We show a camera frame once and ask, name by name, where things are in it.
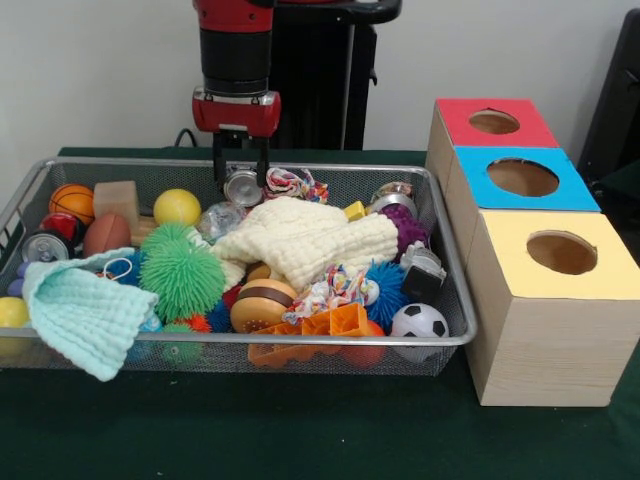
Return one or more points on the dark green table cloth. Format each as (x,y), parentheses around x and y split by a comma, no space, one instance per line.
(300,430)

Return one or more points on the black and white soccer ball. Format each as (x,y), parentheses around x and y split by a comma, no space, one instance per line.
(420,322)

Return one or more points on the colourful dotted packet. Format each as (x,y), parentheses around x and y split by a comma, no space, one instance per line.
(330,290)

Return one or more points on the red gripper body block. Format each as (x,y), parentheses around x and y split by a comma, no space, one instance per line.
(236,115)

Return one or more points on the cream yellow cloth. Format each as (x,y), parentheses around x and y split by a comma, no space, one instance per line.
(305,240)

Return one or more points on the orange plastic toy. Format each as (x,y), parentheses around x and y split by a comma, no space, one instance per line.
(320,330)

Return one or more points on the colourful dotted cloth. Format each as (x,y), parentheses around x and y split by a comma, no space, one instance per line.
(295,185)

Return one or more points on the small silver tin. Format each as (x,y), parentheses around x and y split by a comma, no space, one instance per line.
(243,188)

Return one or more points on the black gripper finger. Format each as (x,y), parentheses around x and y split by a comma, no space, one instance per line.
(219,158)
(263,160)

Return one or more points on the wooden box with three holes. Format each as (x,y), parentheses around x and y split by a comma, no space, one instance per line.
(540,350)

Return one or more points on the small orange basketball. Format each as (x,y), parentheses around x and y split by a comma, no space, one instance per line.
(71,203)

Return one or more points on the yellow ball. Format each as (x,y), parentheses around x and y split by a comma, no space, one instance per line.
(177,207)

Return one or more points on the small green spiky ball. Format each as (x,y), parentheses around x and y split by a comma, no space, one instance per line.
(182,275)

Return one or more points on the pale wooden block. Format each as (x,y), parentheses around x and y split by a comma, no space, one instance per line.
(115,200)

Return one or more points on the toy burger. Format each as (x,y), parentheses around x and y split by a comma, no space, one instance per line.
(262,307)

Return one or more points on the black stand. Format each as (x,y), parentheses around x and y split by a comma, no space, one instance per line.
(620,120)

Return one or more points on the mint green cloth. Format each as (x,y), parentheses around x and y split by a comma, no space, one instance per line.
(85,320)

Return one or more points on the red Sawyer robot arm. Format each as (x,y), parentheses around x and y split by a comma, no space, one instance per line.
(235,45)

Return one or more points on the clear shallow bin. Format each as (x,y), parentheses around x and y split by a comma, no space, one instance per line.
(400,180)

